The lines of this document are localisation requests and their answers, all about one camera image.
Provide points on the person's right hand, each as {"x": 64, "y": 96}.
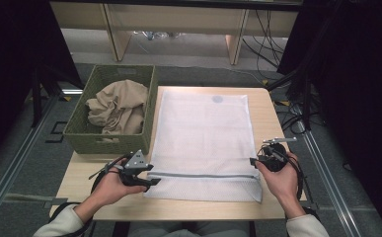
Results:
{"x": 284, "y": 184}

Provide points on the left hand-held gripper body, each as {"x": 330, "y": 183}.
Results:
{"x": 136, "y": 161}

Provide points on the black metal stand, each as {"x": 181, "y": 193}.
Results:
{"x": 36, "y": 98}
{"x": 305, "y": 98}

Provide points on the person's left hand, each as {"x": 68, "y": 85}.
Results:
{"x": 109, "y": 189}

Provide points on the black curtain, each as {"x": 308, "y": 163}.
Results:
{"x": 11, "y": 65}
{"x": 359, "y": 98}

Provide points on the metal floor rail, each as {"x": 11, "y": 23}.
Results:
{"x": 330, "y": 184}
{"x": 17, "y": 158}

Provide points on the green woven basket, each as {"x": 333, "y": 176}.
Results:
{"x": 80, "y": 138}

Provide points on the person's grey trouser legs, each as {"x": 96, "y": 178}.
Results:
{"x": 185, "y": 230}

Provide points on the pale plastic clutter pile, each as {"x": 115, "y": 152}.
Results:
{"x": 155, "y": 34}

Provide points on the light wooden desk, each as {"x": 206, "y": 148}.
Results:
{"x": 178, "y": 19}

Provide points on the white mesh laundry bag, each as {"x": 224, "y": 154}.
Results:
{"x": 205, "y": 131}

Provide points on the beige garment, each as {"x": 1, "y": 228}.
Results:
{"x": 119, "y": 108}

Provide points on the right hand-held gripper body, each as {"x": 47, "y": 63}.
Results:
{"x": 274, "y": 161}

